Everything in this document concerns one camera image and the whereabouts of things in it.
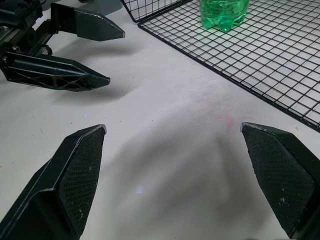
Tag black wire mesh rack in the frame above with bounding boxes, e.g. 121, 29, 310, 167
119, 0, 320, 133

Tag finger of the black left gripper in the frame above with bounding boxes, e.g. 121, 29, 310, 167
50, 2, 126, 43
0, 51, 111, 92

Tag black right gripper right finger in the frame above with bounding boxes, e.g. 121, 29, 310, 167
239, 121, 320, 240

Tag green plastic bottle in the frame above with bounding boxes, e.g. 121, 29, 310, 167
199, 0, 250, 33

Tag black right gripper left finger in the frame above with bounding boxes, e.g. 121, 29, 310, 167
0, 123, 108, 240

